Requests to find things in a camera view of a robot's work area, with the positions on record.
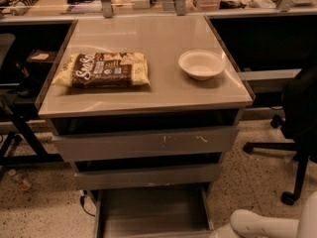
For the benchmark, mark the grey bottom drawer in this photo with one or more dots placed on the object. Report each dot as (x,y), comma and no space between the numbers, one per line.
(175,211)

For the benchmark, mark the grey drawer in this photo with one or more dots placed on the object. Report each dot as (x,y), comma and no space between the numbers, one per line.
(148,177)
(175,211)
(139,144)

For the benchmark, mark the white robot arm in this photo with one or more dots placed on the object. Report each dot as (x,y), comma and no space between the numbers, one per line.
(247,224)

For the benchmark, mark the grey middle drawer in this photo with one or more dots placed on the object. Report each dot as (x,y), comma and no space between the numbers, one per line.
(148,177)

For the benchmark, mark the grey top drawer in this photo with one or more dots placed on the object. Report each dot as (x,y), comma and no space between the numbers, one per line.
(139,144)

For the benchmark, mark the grey drawer cabinet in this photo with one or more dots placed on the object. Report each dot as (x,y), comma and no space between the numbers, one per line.
(172,100)

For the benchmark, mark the black office chair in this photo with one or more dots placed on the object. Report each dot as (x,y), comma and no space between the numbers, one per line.
(299,103)

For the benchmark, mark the white paper bowl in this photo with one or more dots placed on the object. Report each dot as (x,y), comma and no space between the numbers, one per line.
(200,64)

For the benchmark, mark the brown yellow snack bag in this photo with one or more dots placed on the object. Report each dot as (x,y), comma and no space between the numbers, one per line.
(103,70)

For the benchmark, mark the plastic bottle on floor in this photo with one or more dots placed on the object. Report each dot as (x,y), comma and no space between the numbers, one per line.
(19,180)

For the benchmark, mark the black desk frame left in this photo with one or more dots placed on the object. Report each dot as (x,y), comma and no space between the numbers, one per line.
(17,104)

